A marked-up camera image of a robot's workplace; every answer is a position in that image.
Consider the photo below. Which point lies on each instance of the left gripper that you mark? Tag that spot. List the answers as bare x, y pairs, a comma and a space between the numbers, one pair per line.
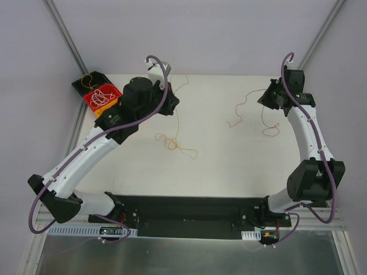
169, 101

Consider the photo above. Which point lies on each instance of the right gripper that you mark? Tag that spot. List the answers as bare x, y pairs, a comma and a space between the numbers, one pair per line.
269, 98

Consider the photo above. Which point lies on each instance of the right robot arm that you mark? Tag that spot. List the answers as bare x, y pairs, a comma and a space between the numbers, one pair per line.
318, 174

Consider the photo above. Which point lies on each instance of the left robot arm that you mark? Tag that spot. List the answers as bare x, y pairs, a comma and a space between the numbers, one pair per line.
142, 98

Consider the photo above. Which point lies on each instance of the yellow bin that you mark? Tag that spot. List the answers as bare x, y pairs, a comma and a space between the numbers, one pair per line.
100, 110

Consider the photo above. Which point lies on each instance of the red bin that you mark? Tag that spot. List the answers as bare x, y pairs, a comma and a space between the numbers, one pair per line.
101, 96

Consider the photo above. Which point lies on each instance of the black bin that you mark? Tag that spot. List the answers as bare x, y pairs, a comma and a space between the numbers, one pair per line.
89, 82

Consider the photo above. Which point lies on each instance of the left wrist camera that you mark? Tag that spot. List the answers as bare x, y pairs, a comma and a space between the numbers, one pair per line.
155, 73

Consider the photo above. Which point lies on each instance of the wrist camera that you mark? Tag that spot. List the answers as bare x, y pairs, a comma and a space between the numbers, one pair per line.
155, 73
289, 64

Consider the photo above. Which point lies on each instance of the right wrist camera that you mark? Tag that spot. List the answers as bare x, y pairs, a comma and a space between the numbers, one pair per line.
289, 64

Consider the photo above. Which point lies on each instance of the right aluminium frame post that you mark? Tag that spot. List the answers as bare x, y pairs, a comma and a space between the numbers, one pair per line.
321, 33

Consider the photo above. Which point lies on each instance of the aluminium frame post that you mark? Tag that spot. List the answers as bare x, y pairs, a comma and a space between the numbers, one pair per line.
60, 24
321, 33

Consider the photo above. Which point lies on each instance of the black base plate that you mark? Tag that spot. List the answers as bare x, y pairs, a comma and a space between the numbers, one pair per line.
196, 217

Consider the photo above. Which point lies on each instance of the left aluminium frame post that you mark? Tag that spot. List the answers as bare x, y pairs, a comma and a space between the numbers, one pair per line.
60, 24

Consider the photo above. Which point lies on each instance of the right cable duct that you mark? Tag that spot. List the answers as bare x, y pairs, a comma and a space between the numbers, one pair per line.
259, 235

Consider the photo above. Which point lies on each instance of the cable duct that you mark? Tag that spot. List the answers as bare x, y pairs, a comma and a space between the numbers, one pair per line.
259, 235
91, 231

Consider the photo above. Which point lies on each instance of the left cable duct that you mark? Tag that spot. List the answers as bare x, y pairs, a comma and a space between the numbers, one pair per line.
91, 231

